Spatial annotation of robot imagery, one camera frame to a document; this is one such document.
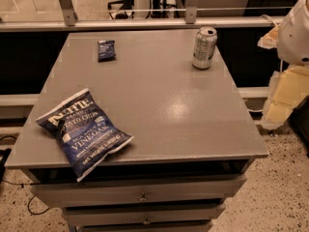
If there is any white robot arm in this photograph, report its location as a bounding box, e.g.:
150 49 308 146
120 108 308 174
277 0 309 66

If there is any large blue chip bag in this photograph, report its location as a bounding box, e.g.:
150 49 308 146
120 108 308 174
36 88 133 182

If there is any grey drawer cabinet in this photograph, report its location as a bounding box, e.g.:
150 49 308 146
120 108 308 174
7 29 267 232

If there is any small dark blue snack packet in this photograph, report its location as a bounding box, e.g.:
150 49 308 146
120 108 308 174
98 40 116 62

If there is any top grey drawer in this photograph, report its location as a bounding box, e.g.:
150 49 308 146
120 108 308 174
31 174 246 208

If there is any grey drawer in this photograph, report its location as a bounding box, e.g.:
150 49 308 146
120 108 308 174
63 203 225 226
31 174 246 208

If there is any green and white soda can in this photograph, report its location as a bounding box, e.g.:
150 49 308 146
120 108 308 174
192 27 217 70

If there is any middle grey drawer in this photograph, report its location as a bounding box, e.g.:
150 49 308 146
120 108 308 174
63 203 225 226

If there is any black office chair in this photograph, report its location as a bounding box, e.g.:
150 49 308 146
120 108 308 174
107 0 134 19

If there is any metal railing frame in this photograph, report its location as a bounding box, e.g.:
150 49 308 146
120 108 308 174
0 0 297 32

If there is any black floor cable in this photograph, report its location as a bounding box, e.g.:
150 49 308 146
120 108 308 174
0 179 51 217

